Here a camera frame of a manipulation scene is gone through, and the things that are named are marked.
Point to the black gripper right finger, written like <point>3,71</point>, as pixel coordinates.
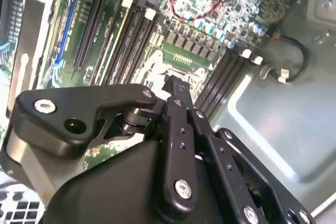
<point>225,166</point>

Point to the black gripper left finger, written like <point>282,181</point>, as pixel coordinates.
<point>78,103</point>

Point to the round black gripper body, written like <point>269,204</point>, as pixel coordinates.
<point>113,195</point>

